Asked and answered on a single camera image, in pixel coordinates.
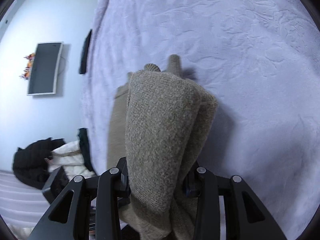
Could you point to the brown knit sweater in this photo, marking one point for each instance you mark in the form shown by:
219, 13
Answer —
160, 135

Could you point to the black jacket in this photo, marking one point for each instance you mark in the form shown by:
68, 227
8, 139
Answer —
30, 160

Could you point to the lavender fleece blanket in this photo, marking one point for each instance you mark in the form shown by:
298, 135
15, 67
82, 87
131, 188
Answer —
250, 67

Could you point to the orange flower decoration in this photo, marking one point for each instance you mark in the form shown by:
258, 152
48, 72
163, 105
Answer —
27, 67

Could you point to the wall-mounted monitor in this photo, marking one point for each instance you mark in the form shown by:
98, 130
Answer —
43, 67

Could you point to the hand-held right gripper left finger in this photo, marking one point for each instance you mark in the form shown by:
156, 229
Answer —
123, 180

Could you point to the white padded cloth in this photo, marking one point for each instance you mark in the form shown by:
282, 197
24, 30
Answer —
70, 160

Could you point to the dark green cloth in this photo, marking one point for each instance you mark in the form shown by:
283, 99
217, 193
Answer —
85, 150

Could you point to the flat black device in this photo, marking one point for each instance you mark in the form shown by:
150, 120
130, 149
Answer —
85, 52

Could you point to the white striped bedding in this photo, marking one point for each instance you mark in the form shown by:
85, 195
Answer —
20, 200

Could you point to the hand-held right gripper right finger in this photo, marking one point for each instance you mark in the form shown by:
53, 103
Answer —
193, 185

